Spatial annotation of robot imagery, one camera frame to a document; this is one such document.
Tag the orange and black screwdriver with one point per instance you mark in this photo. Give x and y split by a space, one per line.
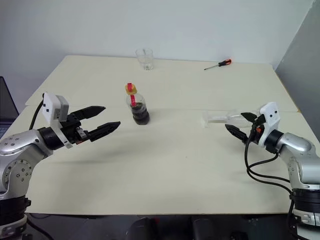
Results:
225 62

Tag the plastic cola bottle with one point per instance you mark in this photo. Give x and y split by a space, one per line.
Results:
141 116

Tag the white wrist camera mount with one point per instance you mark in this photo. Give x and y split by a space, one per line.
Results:
271 117
51 107

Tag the clear plastic container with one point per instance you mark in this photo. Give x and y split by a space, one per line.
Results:
217 118

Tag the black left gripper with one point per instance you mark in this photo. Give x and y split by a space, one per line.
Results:
73 130

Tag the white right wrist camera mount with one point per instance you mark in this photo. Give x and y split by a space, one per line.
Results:
271 117

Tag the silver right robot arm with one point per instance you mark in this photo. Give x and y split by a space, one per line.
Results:
297 147

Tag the grey partition panel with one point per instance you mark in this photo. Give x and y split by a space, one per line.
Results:
302 62

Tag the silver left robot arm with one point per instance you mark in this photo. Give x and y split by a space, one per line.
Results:
15 147

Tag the clear glass tumbler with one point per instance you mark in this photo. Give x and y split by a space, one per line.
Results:
145 62

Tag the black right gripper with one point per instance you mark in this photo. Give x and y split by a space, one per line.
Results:
255 130

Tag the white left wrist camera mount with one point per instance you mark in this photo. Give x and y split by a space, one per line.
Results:
51 107

